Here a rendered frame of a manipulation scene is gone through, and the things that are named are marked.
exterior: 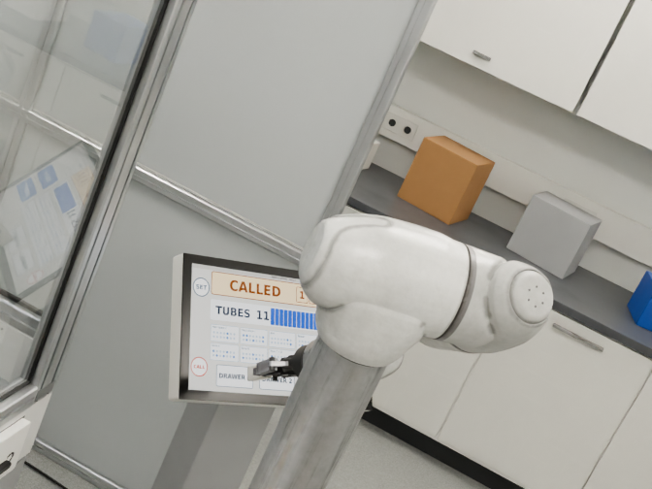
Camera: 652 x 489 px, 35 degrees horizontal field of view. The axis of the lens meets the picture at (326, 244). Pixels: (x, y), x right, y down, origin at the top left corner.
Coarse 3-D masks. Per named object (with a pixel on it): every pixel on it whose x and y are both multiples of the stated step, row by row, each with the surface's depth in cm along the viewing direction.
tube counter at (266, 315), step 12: (264, 312) 227; (276, 312) 229; (288, 312) 232; (300, 312) 234; (312, 312) 236; (264, 324) 227; (276, 324) 229; (288, 324) 231; (300, 324) 233; (312, 324) 235
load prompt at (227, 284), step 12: (216, 276) 222; (228, 276) 224; (240, 276) 225; (216, 288) 221; (228, 288) 223; (240, 288) 225; (252, 288) 227; (264, 288) 229; (276, 288) 231; (288, 288) 233; (300, 288) 235; (264, 300) 228; (276, 300) 230; (288, 300) 232; (300, 300) 234
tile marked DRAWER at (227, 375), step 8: (216, 368) 217; (224, 368) 218; (232, 368) 220; (240, 368) 221; (216, 376) 217; (224, 376) 218; (232, 376) 219; (240, 376) 220; (216, 384) 217; (224, 384) 218; (232, 384) 219; (240, 384) 220; (248, 384) 221
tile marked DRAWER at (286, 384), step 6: (270, 378) 225; (282, 378) 227; (288, 378) 228; (294, 378) 229; (264, 384) 224; (270, 384) 225; (276, 384) 226; (282, 384) 227; (288, 384) 228; (294, 384) 229; (276, 390) 225; (282, 390) 227; (288, 390) 228
